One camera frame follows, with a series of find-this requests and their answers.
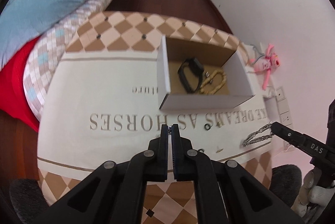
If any silver chain necklace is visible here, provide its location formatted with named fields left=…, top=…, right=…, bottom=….
left=240, top=122, right=274, bottom=148

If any white gloved hand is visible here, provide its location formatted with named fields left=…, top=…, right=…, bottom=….
left=291, top=169, right=334, bottom=223

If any pink panther plush toy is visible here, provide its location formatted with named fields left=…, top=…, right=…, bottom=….
left=248, top=44, right=281, bottom=90

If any white cardboard box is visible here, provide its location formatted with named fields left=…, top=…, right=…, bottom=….
left=157, top=36, right=255, bottom=111

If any black smart band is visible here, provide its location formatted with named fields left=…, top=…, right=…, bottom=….
left=178, top=58, right=204, bottom=94

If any red blanket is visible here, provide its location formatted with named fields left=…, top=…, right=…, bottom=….
left=0, top=37, right=39, bottom=132

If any checkered mattress sheet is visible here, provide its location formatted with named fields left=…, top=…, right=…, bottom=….
left=23, top=0, right=112, bottom=120

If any white wall socket strip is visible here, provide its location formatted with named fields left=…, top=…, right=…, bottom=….
left=275, top=86, right=293, bottom=154

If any wooden bead bracelet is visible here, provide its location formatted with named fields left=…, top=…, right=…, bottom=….
left=199, top=69, right=228, bottom=96

